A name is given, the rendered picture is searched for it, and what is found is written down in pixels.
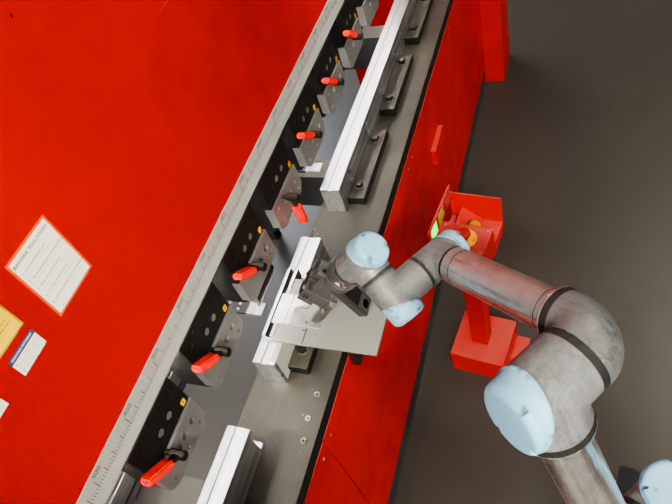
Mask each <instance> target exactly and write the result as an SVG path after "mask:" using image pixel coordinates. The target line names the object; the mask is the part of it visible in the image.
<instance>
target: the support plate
mask: <svg viewBox="0 0 672 504"><path fill-rule="evenodd" d="M303 281H304V280H301V279H295V281H294V284H293V286H292V289H291V292H290V294H293V295H299V289H300V286H301V284H302V282H303ZM386 321H387V317H386V316H385V315H384V314H383V313H381V312H380V309H379V308H378V307H377V306H376V304H375V303H374V302H373V301H372V299H371V304H370V308H369V312H368V315H367V316H363V317H359V316H358V315H357V314H356V313H354V312H353V311H352V310H351V309H350V308H348V307H347V306H346V305H345V304H344V303H342V302H341V301H340V300H339V299H338V302H337V304H336V306H335V307H334V308H333V309H332V310H331V311H330V312H329V313H328V314H327V316H326V317H325V318H324V319H323V321H322V324H321V327H320V329H314V328H308V329H307V332H306V335H305V338H304V341H303V344H301V342H302V339H303V336H304V333H305V331H302V330H306V328H307V327H300V326H293V325H286V324H279V323H278V326H277V328H276V331H275V334H274V336H273V339H272V341H273V342H277V343H285V344H292V345H299V346H306V347H313V348H321V349H328V350H335V351H342V352H349V353H357V354H364V355H371V356H377V354H378V350H379V347H380V343H381V339H382V336H383V332H384V328H385V324H386Z"/></svg>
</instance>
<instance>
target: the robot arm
mask: <svg viewBox="0 0 672 504"><path fill-rule="evenodd" d="M388 256H389V248H388V245H387V242H386V240H385V239H384V238H383V237H382V236H381V235H379V234H378V233H375V232H371V231H366V232H362V233H360V234H359V235H357V236H356V237H355V238H354V239H352V240H351V241H350V242H349V243H348V244H347V246H346V247H345V248H344V249H343V250H342V251H341V252H340V253H339V254H338V255H337V256H336V257H335V258H334V259H333V260H332V261H331V262H330V263H328V262H326V261H324V260H321V261H320V262H319V263H318V264H317V265H315V264H314V265H313V266H312V267H311V268H310V269H309V270H308V271H307V272H306V274H307V275H306V277H305V279H304V281H303V282H302V284H301V286H300V289H299V295H298V296H297V299H299V300H301V301H303V302H305V303H307V304H309V305H310V306H309V307H308V308H302V307H297V308H296V309H295V312H296V313H297V314H299V315H300V316H301V317H303V318H304V319H306V321H305V324H308V325H312V324H316V323H319V322H321V321H322V320H323V319H324V318H325V317H326V316H327V314H328V313H329V312H330V311H331V310H332V309H333V308H334V307H335V306H336V304H337V302H338V299H339V300H340V301H341V302H342V303H344V304H345V305H346V306H347V307H348V308H350V309H351V310H352V311H353V312H354V313H356V314H357V315H358V316H359V317H363V316H367V315H368V312H369V308H370V304H371V299H372V301H373V302H374V303H375V304H376V306H377V307H378V308H379V309H380V312H381V313H383V314H384V315H385V316H386V317H387V318H388V320H389V321H390V322H391V323H392V324H393V325H394V326H396V327H400V326H403V325H404V324H406V323H407V322H409V321H410V320H411V319H412V318H414V317H415V316H416V315H417V314H418V313H419V312H420V311H421V310H422V309H423V308H424V304H423V302H422V299H421V297H422V296H423V295H425V294H426V293H427V292H428V291H429V290H430V289H432V288H433V287H434V286H435V285H436V284H437V283H439V282H440V281H441V280H443V281H445V282H447V283H449V284H451V285H453V286H455V287H456V288H458V289H460V290H462V291H464V292H466V293H468V294H470V295H472V296H474V297H476V298H477V299H479V300H481V301H483V302H485V303H487V304H489V305H491V306H493V307H495V308H497V309H498V310H500V311H502V312H504V313H506V314H508V315H510V316H512V317H514V318H516V319H518V320H519V321H521V322H523V323H525V324H527V325H529V326H531V327H533V328H535V329H537V331H538V334H539V336H538V337H537V338H536V339H535V340H533V341H532V342H531V343H530V344H529V345H528V346H527V347H526V348H525V349H524V350H523V351H521V352H520V353H519V354H518V355H517V356H516V357H515V358H514V359H513V360H512V361H511V362H510V363H508V364H507V365H506V366H503V367H502V368H501V369H500V370H499V371H498V372H497V373H496V375H495V377H494V378H493V379H492V380H491V381H490V382H489V383H488V384H487V386H486V388H485V391H484V401H485V405H486V408H487V411H488V413H489V415H490V417H491V419H492V420H493V422H494V424H495V425H496V426H498V427H499V429H500V432H501V433H502V434H503V436H504V437H505V438H506V439H507V440H508V441H509V442H510V443H511V444H512V445H513V446H514V447H515V448H517V449H518V450H520V451H521V452H523V453H525V454H527V455H530V456H537V457H540V458H542V460H543V462H544V464H545V466H546V468H547V470H548V471H549V473H550V475H551V477H552V479H553V481H554V482H555V484H556V486H557V488H558V490H559V492H560V494H561V495H562V497H563V499H564V501H565V503H566V504H672V459H662V460H658V461H655V462H653V463H651V464H649V465H648V466H647V467H645V468H644V469H643V471H642V472H641V474H640V477H639V480H638V481H637V482H636V483H635V484H634V485H633V487H632V488H630V489H629V490H628V491H627V492H626V493H625V494H624V495H623V496H622V494H621V492H620V490H619V488H618V486H617V484H616V481H615V479H614V477H613V475H612V473H611V471H610V469H609V467H608V464H607V462H606V460H605V458H604V456H603V454H602V452H601V450H600V447H599V445H598V443H597V441H596V439H595V437H594V436H595V434H596V431H597V425H598V424H597V417H596V414H595V412H594V410H593V407H592V405H591V404H592V403H593V402H594V401H595V400H596V399H597V398H598V397H599V396H600V395H601V394H602V393H603V392H604V391H605V390H606V389H607V388H608V387H609V386H610V385H611V384H612V383H613V382H614V381H615V379H616V378H617V377H618V375H619V373H620V371H621V369H622V366H623V362H624V343H623V338H622V334H621V332H620V329H619V327H618V325H617V323H616V322H615V320H614V318H613V317H612V315H611V314H610V313H609V312H608V310H607V309H606V308H605V307H604V306H603V305H602V304H601V303H599V302H598V301H597V300H596V299H594V298H593V297H591V296H590V295H588V294H586V293H584V292H582V291H579V290H577V289H574V288H572V287H569V286H564V287H560V288H556V287H553V286H551V285H549V284H546V283H544V282H542V281H539V280H537V279H535V278H532V277H530V276H528V275H525V274H523V273H521V272H518V271H516V270H514V269H511V268H509V267H507V266H504V265H502V264H500V263H497V262H495V261H493V260H490V259H488V258H486V257H483V256H481V255H479V254H476V253H474V252H472V251H470V247H469V245H468V243H467V241H466V240H465V239H464V238H463V237H462V236H461V235H459V234H458V233H457V232H456V231H454V230H451V229H447V230H444V231H443V232H442V233H440V234H439V235H438V236H435V237H433V238H432V239H431V240H430V242H429V243H428V244H426V245H425V246H424V247H423V248H421V249H420V250H419V251H418V252H417V253H415V254H414V255H413V256H412V257H410V258H409V259H408V260H407V261H406V262H404V263H403V264H402V265H401V266H399V267H398V268H397V269H395V268H394V267H393V266H392V265H391V264H390V262H389V261H388V260H387V259H388ZM311 269H312V270H311ZM310 271H311V272H310ZM358 284H359V285H360V286H361V287H362V288H363V290H364V291H365V292H366V293H367V295H368V296H369V297H368V296H367V295H366V294H365V293H364V292H363V291H362V290H361V289H359V288H358V287H357V285H358Z"/></svg>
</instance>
